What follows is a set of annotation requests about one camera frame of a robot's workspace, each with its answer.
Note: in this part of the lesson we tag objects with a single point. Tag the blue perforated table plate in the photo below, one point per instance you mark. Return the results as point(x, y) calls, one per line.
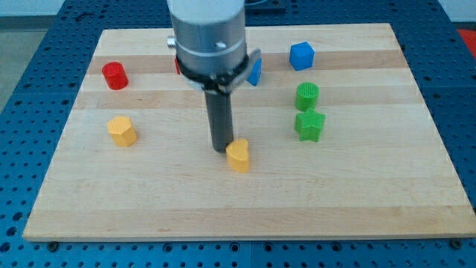
point(33, 118)

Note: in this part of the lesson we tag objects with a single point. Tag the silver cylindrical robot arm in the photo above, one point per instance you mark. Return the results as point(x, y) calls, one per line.
point(212, 55)

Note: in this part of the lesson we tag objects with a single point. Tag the green star block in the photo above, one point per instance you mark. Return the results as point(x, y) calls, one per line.
point(309, 125)

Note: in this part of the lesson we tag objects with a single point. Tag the yellow hexagon block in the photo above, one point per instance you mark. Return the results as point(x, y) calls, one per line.
point(122, 131)

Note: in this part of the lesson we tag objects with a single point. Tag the blue cube block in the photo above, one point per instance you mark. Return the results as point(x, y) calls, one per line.
point(301, 56)

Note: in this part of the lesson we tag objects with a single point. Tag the green cylinder block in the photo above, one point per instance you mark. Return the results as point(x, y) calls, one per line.
point(306, 97)

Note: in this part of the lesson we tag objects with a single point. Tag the light wooden board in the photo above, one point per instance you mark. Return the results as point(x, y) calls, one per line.
point(379, 171)

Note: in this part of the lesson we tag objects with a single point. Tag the yellow heart block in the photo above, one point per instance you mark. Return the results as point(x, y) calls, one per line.
point(237, 155)

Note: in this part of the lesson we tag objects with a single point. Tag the red cylinder block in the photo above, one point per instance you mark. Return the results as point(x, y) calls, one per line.
point(115, 75)

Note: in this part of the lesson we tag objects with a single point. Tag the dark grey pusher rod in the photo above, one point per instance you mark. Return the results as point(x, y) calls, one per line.
point(220, 120)

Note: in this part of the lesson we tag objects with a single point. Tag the red block behind arm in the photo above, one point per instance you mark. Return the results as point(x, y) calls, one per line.
point(177, 67)

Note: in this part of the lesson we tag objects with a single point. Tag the blue block behind arm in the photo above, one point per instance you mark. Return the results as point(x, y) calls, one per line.
point(255, 74)

